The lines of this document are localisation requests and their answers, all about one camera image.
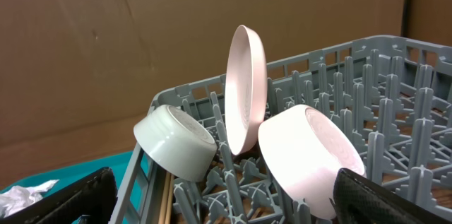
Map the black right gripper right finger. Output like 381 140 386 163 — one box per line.
331 168 451 224

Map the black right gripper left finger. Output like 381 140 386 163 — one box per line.
1 167 117 224

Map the wooden chopstick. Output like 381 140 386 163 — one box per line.
165 174 174 224
158 172 171 224

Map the small pink bowl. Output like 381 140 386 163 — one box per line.
258 105 365 219

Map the white tissue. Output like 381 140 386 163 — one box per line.
0 179 59 218

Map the grey bowl with rice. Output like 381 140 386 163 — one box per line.
133 105 217 182

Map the large pink plate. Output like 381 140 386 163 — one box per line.
225 25 268 155

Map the grey dishwasher rack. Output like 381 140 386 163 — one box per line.
108 34 452 224

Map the teal plastic tray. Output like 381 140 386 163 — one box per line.
0 150 149 224

